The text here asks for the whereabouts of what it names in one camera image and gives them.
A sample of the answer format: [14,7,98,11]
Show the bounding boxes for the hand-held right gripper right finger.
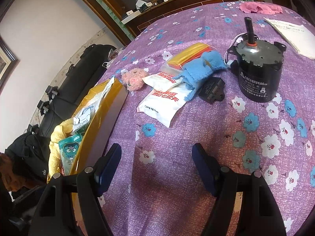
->
[192,143,287,236]

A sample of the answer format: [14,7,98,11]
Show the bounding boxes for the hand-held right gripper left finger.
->
[29,143,122,236]

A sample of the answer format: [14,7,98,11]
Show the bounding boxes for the yellow storage box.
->
[47,77,130,202]

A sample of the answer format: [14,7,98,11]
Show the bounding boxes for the yellow towel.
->
[47,118,77,180]

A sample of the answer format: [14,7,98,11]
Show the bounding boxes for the purple floral tablecloth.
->
[98,1,315,236]

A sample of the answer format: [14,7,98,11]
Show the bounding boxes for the green cartoon packet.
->
[58,134,83,172]

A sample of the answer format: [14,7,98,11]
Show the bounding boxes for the pile of white packets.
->
[72,77,115,134]

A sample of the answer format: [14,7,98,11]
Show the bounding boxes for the large white packet red print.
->
[136,81,190,128]

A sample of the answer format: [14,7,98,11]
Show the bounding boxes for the black power adapter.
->
[198,77,225,102]

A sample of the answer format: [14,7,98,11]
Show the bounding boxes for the pink plush toy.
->
[121,67,148,91]

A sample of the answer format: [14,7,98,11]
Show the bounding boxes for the black sofa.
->
[27,44,119,138]

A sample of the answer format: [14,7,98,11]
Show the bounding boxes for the person's head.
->
[0,152,25,192]

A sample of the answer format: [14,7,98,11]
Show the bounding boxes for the blue knit cloth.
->
[172,50,228,102]

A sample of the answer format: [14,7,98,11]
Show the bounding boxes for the small white packet red print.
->
[143,71,183,89]

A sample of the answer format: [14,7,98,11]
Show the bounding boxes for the black electric motor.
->
[226,17,287,102]

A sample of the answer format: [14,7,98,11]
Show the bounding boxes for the clear plastic bags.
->
[103,48,126,68]

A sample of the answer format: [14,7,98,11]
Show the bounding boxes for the yellow orange zip bag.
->
[159,42,213,73]

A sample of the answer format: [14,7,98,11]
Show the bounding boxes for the framed painting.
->
[0,37,19,91]

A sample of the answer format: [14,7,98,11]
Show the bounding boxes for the white flat box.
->
[122,12,143,25]

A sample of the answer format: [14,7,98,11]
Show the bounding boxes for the white paper sheet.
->
[263,17,315,60]

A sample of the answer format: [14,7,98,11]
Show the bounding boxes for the wooden cabinet with mirror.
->
[63,0,261,46]

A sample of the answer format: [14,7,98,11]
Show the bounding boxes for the pink cloth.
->
[239,1,283,14]

